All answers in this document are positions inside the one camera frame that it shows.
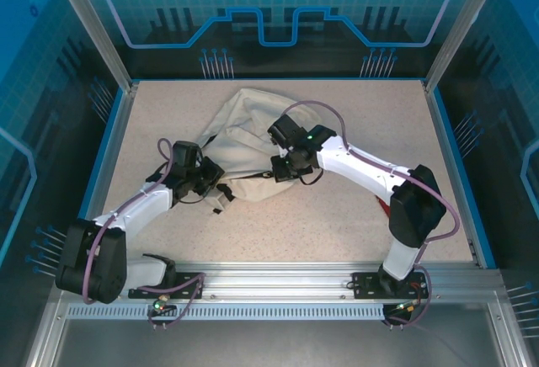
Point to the cream canvas backpack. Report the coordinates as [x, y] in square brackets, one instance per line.
[248, 110]

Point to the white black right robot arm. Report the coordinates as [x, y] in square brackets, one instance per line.
[362, 165]

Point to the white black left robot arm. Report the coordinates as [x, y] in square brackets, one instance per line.
[135, 207]

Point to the red flat booklet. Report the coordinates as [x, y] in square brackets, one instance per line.
[384, 207]

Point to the small LED circuit board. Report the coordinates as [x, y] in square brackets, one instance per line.
[406, 306]
[161, 304]

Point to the aluminium table side rail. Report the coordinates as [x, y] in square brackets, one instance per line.
[110, 165]
[449, 165]

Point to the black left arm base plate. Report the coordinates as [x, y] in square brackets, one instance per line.
[189, 285]

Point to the long aluminium mounting rail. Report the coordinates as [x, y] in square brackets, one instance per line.
[273, 283]

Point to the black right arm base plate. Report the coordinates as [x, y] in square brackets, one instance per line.
[366, 285]

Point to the aluminium frame post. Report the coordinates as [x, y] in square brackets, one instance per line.
[459, 26]
[90, 17]

